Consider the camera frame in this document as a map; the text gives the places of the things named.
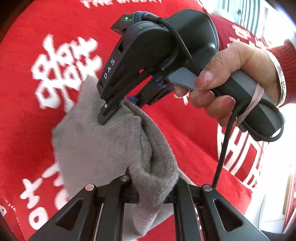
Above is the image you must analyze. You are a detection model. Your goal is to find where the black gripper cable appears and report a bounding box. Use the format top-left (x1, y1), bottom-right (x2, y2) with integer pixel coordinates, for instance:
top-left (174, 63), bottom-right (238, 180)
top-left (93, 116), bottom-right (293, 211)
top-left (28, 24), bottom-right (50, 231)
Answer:
top-left (143, 12), bottom-right (285, 188)

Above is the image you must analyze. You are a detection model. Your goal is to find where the grey knit sweater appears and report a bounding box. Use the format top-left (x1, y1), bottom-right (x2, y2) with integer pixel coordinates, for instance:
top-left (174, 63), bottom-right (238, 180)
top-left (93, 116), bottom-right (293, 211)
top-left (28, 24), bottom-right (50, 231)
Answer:
top-left (52, 76), bottom-right (187, 240)

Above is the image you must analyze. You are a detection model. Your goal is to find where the red wedding bedspread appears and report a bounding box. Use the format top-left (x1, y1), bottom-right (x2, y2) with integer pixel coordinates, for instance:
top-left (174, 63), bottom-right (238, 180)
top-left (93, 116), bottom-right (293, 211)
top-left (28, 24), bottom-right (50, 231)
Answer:
top-left (0, 0), bottom-right (296, 241)

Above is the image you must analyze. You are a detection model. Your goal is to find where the red sleeve right forearm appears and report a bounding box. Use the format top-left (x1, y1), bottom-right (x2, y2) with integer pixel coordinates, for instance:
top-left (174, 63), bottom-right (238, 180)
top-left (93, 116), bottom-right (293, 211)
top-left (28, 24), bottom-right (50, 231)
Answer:
top-left (269, 40), bottom-right (295, 106)

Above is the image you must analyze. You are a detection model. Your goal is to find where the silver bracelet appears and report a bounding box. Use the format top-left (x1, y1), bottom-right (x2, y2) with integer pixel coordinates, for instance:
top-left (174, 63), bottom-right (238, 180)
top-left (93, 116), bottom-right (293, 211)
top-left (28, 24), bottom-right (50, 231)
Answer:
top-left (265, 49), bottom-right (287, 108)

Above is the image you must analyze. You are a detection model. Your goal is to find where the person's right hand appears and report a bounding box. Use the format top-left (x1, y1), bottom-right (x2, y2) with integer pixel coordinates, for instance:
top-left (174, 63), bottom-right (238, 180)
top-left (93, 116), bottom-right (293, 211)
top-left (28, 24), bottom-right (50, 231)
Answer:
top-left (174, 42), bottom-right (282, 127)

